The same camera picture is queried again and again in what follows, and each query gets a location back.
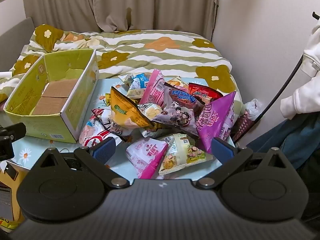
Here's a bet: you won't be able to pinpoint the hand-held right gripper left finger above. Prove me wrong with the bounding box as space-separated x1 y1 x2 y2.
37 137 131 189

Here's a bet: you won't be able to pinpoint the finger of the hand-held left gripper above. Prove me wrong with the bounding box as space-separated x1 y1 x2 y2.
0 122 27 161

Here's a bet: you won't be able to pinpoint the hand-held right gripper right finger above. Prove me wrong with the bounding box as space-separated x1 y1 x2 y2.
195 137 288 189

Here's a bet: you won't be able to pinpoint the purple snack packet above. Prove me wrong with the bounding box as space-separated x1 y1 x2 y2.
197 91 237 153

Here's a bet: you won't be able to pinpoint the dark lettered snack packet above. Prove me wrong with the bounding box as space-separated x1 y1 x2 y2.
91 107 130 142

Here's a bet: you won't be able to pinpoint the pale green snack packet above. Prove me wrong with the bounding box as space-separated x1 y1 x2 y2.
158 133 213 176

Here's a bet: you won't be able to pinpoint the green cardboard box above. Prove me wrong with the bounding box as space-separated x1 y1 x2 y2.
3 48 99 143

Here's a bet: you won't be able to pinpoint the yellow snack packet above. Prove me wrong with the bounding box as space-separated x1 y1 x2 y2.
110 86 153 132

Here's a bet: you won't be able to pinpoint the pink white snack packet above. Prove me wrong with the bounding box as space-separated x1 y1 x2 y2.
126 139 169 180

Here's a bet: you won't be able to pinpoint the lavender cartoon snack packet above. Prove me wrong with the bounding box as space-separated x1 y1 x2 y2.
152 105 199 137

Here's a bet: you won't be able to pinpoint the dark cookie snack packet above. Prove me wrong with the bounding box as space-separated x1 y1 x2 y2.
164 82 205 114

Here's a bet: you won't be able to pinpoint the red white snack packet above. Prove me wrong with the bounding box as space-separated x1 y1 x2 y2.
79 119 123 150

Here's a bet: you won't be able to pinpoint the brown white snack packet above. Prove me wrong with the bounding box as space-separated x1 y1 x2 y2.
232 99 262 142

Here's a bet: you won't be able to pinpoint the pale yellow chips packet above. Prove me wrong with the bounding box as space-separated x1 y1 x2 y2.
138 103 163 121

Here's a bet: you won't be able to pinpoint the blue jeans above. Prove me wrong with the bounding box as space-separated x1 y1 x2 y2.
246 119 320 170

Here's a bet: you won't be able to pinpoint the blue white snack packet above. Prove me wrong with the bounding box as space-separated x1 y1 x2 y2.
119 73 153 99

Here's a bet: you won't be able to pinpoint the pink striped snack packet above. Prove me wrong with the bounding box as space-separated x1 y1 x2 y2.
139 69 167 105

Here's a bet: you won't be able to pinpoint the cream orange snack packet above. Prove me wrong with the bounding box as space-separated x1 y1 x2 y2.
165 77 190 90

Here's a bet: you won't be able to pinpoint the grey upholstered headboard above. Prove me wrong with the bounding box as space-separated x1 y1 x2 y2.
0 17 34 72

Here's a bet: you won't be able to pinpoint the white hooded sweatshirt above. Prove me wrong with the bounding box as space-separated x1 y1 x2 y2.
280 19 320 120

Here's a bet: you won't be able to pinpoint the floral striped quilt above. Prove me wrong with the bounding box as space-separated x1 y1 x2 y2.
0 24 242 110

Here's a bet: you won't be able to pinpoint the beige curtain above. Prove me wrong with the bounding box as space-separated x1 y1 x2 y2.
21 0 220 34

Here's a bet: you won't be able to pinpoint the black cable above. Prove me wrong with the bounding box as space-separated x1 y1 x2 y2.
260 54 304 120

